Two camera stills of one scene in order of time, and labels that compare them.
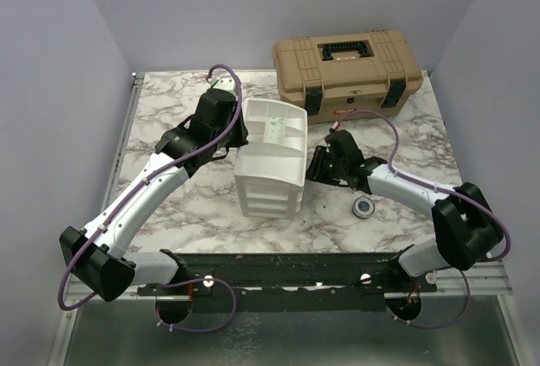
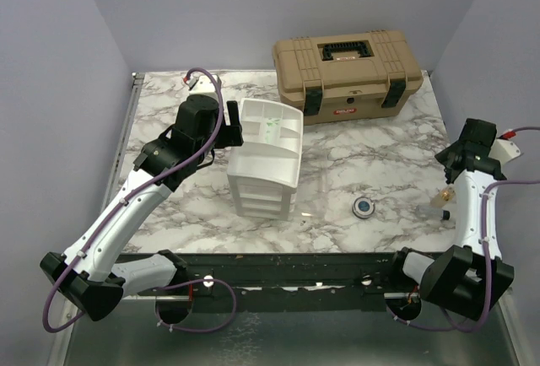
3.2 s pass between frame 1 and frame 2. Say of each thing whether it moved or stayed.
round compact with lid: stayed
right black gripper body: moved
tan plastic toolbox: stayed
